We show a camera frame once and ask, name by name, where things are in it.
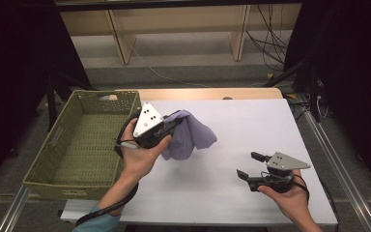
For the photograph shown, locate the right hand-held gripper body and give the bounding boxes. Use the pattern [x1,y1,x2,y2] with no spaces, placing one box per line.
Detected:
[254,152,312,194]

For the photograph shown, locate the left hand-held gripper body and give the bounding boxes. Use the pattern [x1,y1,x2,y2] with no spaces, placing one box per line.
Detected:
[132,101,178,150]

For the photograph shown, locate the purple shorts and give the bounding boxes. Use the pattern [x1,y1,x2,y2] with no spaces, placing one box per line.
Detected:
[160,109,217,161]

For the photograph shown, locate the green woven basket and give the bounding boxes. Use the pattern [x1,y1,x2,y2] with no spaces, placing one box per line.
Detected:
[22,89,144,201]

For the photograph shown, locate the person's left hand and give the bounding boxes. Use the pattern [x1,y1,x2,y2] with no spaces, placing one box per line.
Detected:
[119,117,172,188]

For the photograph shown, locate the person's right hand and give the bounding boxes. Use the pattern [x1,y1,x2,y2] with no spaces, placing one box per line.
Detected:
[257,170,311,223]

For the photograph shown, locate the white table board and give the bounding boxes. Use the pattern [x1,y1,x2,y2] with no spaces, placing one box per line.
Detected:
[60,99,338,226]

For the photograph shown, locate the black metal stand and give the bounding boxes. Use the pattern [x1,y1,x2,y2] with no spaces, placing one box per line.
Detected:
[43,72,96,131]
[263,59,305,89]

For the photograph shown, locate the beige wooden shelf unit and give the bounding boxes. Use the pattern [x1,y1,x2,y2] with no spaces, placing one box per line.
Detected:
[59,3,303,66]

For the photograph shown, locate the black crossbar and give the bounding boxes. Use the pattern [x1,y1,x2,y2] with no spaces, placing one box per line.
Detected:
[53,0,303,13]

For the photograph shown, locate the black curtain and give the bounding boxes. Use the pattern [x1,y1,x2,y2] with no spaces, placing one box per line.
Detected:
[283,0,371,197]
[0,0,93,194]

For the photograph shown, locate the right hand-held gripper black cable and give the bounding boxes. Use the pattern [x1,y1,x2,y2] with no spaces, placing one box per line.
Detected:
[291,173,311,205]

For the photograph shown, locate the aluminium rail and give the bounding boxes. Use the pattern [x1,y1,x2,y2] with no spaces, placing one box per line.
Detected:
[298,93,371,232]
[0,185,33,232]

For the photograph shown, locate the looped white cable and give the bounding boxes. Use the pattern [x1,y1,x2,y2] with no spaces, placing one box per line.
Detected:
[315,94,330,120]

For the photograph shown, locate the bundle of black cables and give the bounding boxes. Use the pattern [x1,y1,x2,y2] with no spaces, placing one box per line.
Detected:
[245,3,291,71]

